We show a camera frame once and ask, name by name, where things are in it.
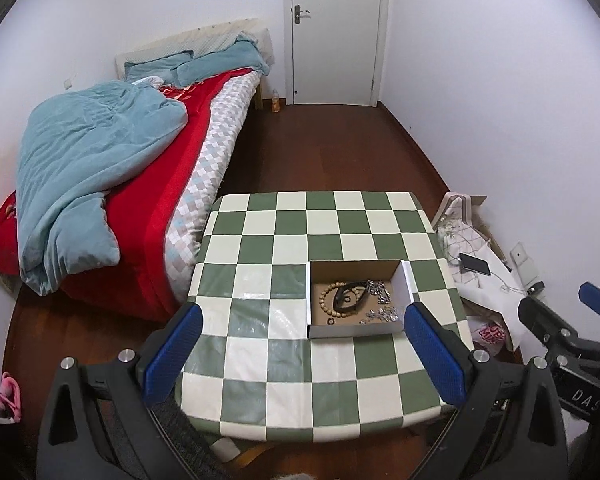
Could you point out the white floral fabric bag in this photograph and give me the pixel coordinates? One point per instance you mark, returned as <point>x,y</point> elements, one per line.
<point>455,230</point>

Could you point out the flat light blue pillow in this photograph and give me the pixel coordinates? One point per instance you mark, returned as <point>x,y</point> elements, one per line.
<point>155,65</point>

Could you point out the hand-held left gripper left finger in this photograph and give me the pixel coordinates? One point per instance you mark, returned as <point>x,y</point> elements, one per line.
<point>172,355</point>

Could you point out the white cardboard box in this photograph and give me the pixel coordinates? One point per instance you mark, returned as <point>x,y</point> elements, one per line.
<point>325,332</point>

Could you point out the cream headboard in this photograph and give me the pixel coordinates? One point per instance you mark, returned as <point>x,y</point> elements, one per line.
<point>180,40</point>

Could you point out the green white checkered tablecloth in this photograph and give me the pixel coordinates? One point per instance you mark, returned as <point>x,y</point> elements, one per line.
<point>260,280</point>

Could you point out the red print plastic bag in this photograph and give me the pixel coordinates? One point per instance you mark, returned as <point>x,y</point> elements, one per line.
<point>490,334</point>

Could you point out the black smart band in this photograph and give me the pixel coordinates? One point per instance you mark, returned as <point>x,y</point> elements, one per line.
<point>341,302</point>

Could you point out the white patterned cloth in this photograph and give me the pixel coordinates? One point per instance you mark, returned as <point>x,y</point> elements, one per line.
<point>147,81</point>

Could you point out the white wall switch plate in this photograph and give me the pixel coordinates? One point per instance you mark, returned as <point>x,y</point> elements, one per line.
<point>522,260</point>

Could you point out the bed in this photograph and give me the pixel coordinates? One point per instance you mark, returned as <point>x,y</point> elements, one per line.
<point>145,200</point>

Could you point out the crumpled light blue pillow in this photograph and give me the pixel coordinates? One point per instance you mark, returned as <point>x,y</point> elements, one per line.
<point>225,62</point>

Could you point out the black smartphone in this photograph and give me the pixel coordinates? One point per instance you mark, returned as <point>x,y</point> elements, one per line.
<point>475,264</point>

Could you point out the grey white checkered bedsheet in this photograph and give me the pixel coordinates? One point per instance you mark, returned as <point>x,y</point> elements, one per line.
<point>215,150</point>

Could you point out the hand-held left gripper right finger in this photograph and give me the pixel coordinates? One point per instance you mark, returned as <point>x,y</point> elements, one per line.
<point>435,355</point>

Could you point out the black charger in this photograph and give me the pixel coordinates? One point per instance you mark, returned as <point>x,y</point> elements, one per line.
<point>536,288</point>

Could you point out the small plastic bottle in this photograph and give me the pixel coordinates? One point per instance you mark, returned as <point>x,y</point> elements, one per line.
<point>275,101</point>

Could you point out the white door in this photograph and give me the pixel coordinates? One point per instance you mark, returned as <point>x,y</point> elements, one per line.
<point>335,35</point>

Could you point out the pink slipper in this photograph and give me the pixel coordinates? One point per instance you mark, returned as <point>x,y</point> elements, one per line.
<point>7,395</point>

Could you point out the light blue blanket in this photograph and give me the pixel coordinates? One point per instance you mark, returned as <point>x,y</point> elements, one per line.
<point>90,170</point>

